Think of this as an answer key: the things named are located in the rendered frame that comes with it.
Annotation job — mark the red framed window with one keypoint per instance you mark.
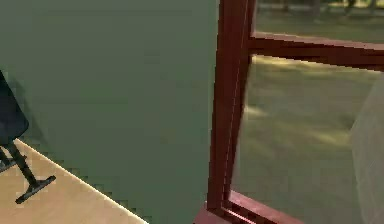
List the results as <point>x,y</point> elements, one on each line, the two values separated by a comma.
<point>230,100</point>

